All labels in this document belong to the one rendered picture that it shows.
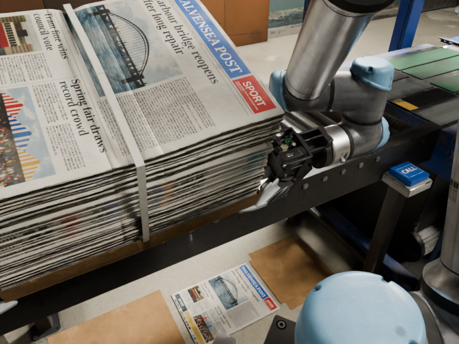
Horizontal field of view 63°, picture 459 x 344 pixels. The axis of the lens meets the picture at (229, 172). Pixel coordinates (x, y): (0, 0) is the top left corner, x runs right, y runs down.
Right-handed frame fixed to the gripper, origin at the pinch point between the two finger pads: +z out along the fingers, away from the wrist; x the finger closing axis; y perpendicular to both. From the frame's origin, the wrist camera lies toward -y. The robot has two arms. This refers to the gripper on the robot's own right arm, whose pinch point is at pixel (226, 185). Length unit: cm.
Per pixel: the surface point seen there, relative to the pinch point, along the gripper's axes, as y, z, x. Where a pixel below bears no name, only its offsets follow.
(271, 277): -104, -44, -1
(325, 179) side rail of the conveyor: -22.3, -35.9, -3.4
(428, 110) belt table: -24, -89, -14
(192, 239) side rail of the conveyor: -25.3, 2.9, -2.4
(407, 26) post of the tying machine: -39, -144, -70
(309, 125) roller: -28, -48, -25
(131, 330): -106, 19, -6
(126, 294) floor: -113, 16, -22
